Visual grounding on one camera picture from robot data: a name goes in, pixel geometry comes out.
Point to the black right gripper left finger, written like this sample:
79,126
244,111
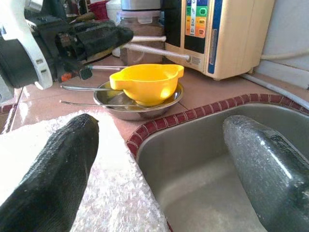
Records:
48,183

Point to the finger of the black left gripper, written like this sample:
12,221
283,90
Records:
106,38
96,24

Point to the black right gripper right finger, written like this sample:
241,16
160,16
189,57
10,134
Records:
272,178

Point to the metal spoon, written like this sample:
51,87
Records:
84,104
82,88

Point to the yellow plastic bowl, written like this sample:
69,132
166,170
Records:
144,89

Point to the stainless steel bowl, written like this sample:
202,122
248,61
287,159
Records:
125,113

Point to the red container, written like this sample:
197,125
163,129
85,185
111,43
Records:
99,10

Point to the white stick green end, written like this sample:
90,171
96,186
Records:
106,67

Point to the clear container brown powder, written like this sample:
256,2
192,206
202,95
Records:
142,26

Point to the white ionizer tube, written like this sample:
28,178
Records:
149,38

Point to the clear bubble wrap sheet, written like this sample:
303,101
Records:
116,193

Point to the stainless steel sink basin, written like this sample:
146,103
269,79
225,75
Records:
193,149

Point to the beige water ionizer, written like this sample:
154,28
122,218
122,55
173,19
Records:
229,36

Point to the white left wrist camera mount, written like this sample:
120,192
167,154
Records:
17,21

